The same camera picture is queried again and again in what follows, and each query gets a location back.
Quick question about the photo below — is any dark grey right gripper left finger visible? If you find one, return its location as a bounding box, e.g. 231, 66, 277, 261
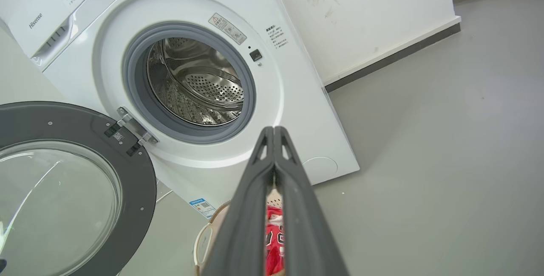
201, 126, 277, 276

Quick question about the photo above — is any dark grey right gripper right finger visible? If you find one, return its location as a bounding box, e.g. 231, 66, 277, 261
273, 126, 350, 276

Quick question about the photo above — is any black round glass washer door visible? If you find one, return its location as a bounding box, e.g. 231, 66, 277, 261
0, 101, 158, 276

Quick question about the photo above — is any white front-load washing machine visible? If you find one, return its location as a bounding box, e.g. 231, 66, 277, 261
0, 0, 360, 222

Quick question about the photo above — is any metal door hinge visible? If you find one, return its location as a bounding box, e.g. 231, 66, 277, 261
116, 106, 159, 145

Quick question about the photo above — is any red basketball jersey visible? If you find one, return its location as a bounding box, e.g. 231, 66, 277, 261
265, 205, 286, 276

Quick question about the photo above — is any white woven-rim laundry basket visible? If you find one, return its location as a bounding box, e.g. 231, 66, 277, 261
193, 187, 289, 276

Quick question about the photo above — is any blue energy label sticker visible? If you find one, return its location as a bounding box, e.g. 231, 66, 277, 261
189, 198, 218, 220

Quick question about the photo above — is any round white filter cover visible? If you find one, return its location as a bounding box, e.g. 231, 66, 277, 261
302, 156, 339, 182

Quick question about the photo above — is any steel washer drum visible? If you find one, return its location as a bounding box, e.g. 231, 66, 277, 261
147, 37, 245, 127

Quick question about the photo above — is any dark baseboard strip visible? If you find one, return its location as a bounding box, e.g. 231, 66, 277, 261
324, 16, 462, 93

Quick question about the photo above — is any black text warning label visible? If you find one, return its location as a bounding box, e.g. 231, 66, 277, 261
265, 24, 289, 50

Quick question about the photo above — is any grey triangle caution sticker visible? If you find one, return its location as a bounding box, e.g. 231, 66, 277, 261
208, 12, 247, 45

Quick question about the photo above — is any white detergent drawer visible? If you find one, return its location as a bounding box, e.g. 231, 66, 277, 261
0, 0, 79, 69

